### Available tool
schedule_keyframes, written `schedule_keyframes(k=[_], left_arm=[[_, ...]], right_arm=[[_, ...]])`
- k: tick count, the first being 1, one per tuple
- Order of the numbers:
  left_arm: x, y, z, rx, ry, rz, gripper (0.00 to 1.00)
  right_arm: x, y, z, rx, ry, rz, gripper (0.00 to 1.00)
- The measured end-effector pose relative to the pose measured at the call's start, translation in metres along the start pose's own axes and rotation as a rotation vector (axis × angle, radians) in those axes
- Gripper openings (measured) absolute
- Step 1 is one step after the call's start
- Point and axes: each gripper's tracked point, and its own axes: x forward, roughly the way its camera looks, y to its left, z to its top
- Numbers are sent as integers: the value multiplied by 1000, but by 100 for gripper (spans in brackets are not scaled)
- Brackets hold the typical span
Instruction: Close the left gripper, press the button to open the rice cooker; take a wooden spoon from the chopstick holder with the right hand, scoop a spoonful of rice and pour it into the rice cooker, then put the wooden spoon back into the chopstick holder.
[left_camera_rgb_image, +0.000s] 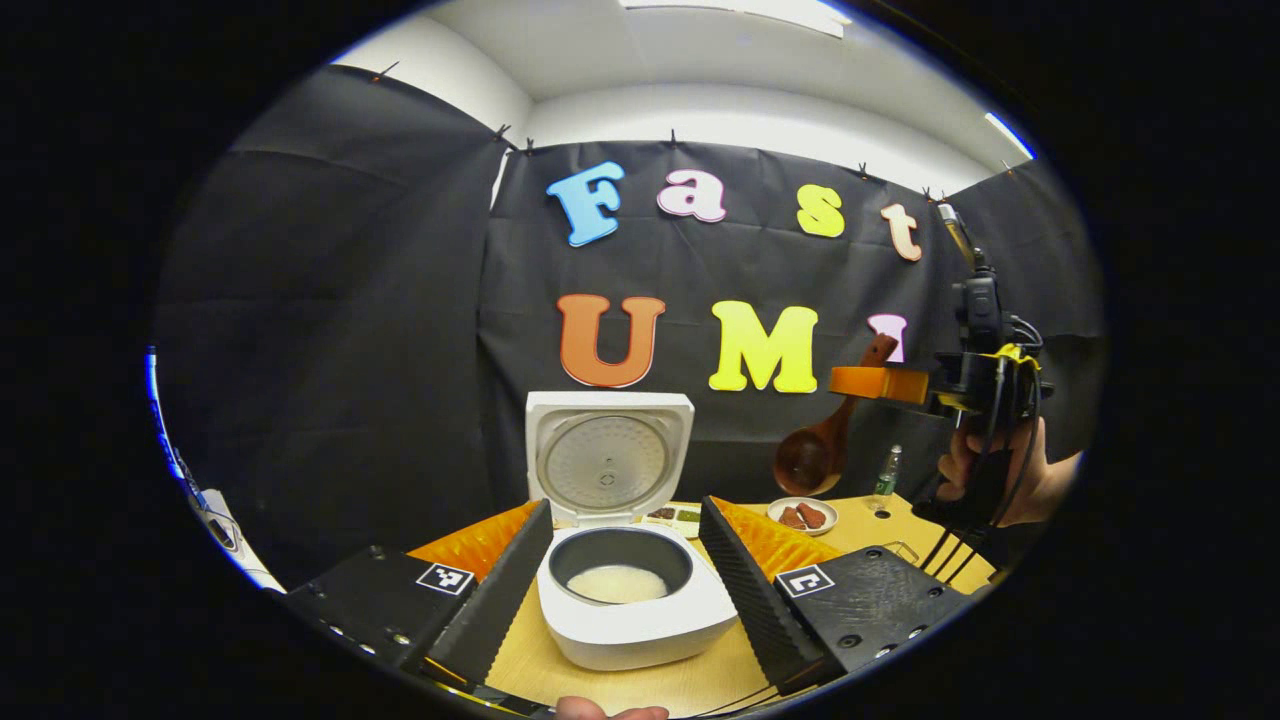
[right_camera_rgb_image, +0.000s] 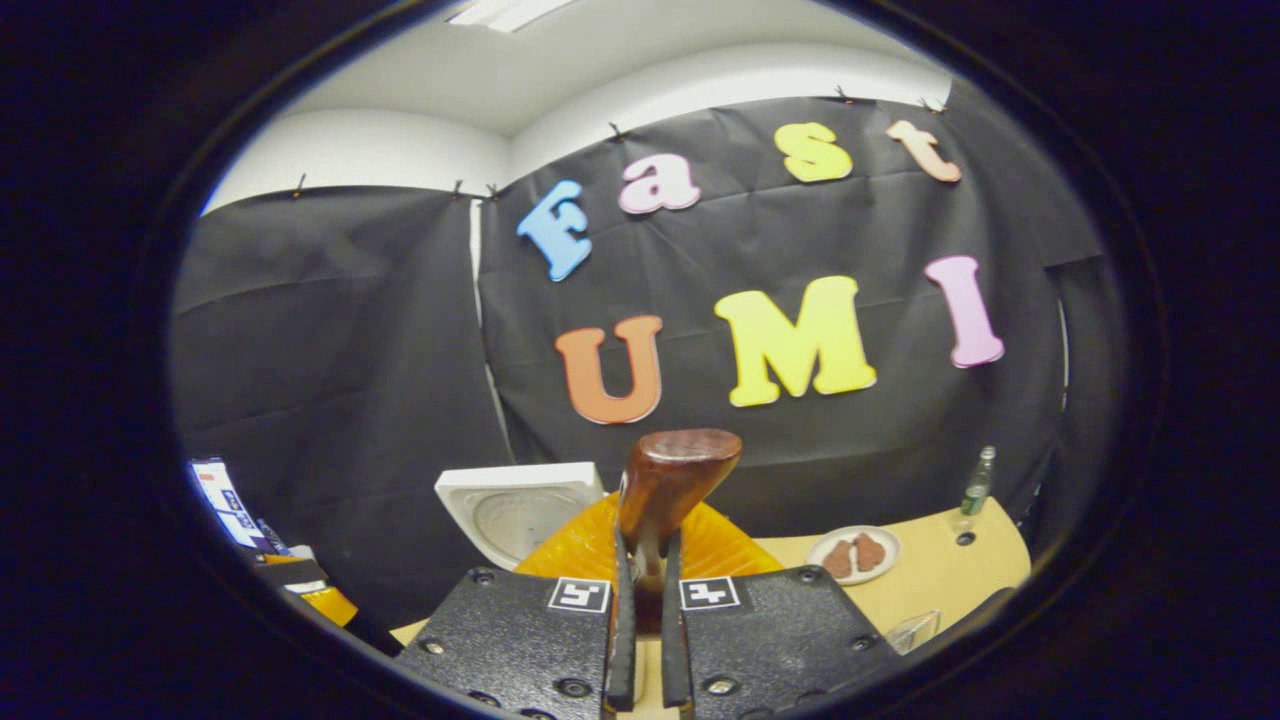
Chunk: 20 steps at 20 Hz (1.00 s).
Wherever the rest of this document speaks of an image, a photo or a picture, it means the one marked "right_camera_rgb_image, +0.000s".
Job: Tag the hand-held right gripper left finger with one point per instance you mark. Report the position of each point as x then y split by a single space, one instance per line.
622 640

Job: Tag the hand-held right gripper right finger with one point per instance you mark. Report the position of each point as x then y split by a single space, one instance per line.
672 640

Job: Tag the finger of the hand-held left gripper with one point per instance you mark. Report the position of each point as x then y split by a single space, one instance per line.
330 605

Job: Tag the brown wooden spoon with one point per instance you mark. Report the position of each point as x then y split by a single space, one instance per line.
670 480

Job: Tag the white rice cooker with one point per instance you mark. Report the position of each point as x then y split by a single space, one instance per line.
520 510

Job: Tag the white blue printed box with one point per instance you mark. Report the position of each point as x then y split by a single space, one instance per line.
235 505

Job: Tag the brown meat piece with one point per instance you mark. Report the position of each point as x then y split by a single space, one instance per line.
838 560
868 552

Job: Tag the white round plate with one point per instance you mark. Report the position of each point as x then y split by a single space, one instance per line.
885 570

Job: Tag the black backdrop cloth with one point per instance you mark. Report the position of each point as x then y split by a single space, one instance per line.
350 330

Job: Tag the green glass bottle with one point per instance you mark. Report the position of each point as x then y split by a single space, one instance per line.
978 490

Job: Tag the ceiling light panel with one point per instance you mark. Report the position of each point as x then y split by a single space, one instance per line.
510 12

